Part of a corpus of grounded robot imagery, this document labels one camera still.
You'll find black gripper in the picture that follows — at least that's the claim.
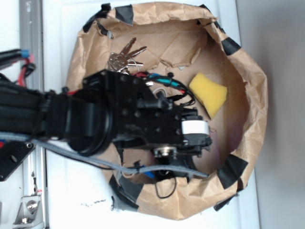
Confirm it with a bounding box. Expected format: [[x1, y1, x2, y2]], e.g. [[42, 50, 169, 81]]
[[83, 70, 212, 177]]

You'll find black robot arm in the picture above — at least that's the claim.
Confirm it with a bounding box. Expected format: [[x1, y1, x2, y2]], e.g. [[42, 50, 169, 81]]
[[0, 70, 212, 177]]

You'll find bunch of metal keys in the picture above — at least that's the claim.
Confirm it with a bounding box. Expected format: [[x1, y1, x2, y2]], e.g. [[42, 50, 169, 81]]
[[108, 38, 147, 73]]

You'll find yellow sponge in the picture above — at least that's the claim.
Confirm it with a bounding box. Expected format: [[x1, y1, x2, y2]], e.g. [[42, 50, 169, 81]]
[[189, 73, 228, 119]]

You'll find brown paper bag bin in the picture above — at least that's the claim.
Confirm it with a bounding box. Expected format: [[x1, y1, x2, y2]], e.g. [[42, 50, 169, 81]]
[[66, 2, 268, 220]]

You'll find white loop cord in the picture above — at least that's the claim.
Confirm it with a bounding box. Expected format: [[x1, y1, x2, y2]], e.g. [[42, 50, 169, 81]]
[[152, 87, 167, 98]]

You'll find red blue wire bundle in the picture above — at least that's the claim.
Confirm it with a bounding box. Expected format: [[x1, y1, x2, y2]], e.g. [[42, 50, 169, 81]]
[[133, 71, 196, 107]]

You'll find thin black cable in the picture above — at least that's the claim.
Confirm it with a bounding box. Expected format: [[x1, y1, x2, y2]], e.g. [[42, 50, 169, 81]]
[[154, 175, 177, 199]]

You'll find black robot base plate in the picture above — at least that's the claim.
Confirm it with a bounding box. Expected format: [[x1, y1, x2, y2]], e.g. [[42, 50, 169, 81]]
[[0, 73, 36, 182]]

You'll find grey braided cable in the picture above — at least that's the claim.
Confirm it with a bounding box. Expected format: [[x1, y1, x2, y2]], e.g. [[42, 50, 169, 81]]
[[0, 132, 209, 178]]

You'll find metal corner bracket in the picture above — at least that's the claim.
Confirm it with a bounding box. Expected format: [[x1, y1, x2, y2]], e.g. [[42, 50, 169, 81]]
[[13, 196, 42, 229]]

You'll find aluminium rail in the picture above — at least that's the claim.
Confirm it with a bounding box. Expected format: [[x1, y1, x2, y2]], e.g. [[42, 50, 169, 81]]
[[19, 0, 49, 229]]

